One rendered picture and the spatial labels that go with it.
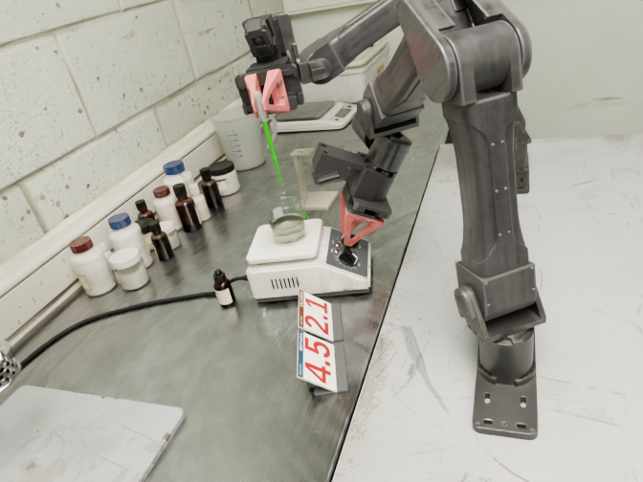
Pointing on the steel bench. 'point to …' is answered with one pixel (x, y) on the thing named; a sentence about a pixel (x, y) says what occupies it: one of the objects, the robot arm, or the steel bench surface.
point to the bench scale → (316, 117)
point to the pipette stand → (322, 200)
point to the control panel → (351, 250)
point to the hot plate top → (263, 247)
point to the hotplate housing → (305, 276)
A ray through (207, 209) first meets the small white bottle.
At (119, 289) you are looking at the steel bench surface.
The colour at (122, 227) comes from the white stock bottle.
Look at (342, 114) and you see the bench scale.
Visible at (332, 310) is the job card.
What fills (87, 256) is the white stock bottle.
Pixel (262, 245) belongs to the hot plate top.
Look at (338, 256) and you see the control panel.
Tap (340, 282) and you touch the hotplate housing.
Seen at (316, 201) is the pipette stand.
